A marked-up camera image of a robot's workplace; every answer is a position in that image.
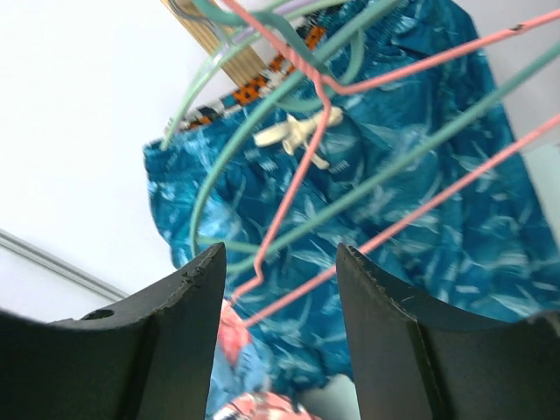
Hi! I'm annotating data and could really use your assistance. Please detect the teal hanger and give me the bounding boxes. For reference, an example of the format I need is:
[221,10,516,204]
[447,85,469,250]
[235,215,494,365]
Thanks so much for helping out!
[190,0,560,275]

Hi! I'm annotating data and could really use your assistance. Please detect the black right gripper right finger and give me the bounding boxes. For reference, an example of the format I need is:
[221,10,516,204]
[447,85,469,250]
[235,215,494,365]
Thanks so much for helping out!
[336,245,559,420]

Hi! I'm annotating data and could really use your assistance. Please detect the mint green hanger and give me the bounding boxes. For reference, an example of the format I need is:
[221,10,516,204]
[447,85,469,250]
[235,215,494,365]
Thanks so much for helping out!
[160,1,265,151]

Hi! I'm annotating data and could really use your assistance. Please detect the blue shark print shorts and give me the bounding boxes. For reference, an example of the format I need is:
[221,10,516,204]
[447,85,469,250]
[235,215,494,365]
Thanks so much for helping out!
[143,0,560,417]

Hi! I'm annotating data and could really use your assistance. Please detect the wooden hanging rod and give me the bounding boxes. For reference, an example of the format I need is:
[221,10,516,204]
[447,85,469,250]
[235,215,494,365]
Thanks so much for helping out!
[162,0,267,96]

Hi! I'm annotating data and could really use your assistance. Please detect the pink wire hanger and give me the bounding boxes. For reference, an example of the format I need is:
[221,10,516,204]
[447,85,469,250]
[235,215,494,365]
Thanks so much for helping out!
[226,1,559,326]

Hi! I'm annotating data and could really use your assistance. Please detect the orange black patterned shorts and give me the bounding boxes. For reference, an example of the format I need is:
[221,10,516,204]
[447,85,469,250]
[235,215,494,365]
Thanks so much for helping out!
[178,10,327,132]

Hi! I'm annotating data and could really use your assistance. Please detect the aluminium corner post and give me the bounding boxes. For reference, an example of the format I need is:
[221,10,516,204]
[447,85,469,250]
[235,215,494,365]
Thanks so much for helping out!
[1,229,128,302]

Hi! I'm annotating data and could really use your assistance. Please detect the pink shark print shorts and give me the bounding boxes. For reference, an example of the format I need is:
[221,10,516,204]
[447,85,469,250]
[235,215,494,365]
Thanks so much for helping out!
[206,301,314,420]

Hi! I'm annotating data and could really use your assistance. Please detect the white drawstring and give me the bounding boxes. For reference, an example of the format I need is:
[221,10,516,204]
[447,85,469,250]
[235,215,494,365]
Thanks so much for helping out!
[254,107,343,170]

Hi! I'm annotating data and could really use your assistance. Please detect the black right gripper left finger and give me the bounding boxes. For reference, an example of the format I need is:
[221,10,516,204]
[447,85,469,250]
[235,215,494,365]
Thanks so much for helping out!
[1,243,226,419]

